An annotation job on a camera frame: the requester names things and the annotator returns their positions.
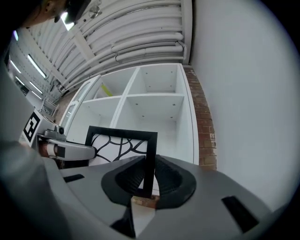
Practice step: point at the round metal ceiling fixture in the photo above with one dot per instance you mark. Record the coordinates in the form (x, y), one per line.
(95, 11)

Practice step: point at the black picture frame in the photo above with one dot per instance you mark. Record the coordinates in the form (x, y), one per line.
(150, 159)

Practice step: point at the white arched glass cabinet door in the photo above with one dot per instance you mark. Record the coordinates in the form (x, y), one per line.
(77, 98)

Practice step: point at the yellow-green strip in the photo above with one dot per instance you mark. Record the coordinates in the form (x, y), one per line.
(106, 90)

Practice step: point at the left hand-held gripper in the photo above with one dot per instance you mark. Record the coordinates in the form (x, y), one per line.
(42, 123)

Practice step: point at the white cube shelf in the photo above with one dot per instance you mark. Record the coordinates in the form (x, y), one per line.
(150, 110)

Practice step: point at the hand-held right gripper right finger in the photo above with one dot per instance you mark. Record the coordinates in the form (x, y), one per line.
(206, 199)

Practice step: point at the small grey gripper camera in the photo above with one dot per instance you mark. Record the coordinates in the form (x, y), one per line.
(55, 134)

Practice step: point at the white ceiling pipes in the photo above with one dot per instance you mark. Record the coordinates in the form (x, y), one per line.
(145, 50)

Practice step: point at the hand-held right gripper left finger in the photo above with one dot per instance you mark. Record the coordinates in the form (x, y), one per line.
(93, 187)

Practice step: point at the black head-worn camera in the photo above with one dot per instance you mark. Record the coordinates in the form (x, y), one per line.
(77, 9)

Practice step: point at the long fluorescent ceiling light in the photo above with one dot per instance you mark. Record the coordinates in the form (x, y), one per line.
(36, 87)
(15, 66)
(37, 66)

